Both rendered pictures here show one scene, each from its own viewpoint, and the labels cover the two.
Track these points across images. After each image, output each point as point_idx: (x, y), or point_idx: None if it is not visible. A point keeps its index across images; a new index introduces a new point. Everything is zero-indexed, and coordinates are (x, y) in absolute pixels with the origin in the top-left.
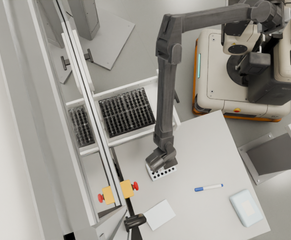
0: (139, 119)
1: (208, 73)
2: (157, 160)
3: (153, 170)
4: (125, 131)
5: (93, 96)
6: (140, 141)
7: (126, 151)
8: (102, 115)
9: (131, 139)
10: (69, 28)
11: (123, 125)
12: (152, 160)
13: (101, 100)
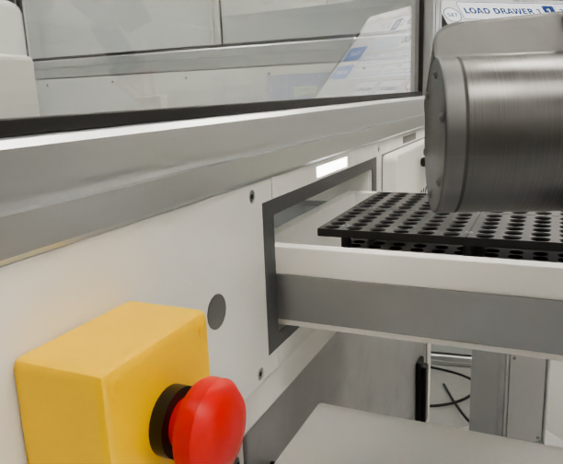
0: (530, 230)
1: None
2: (535, 44)
3: (447, 80)
4: (418, 234)
5: (372, 192)
6: (491, 456)
7: (367, 450)
8: (358, 203)
9: (430, 287)
10: (421, 96)
11: (425, 226)
12: (487, 20)
13: (392, 192)
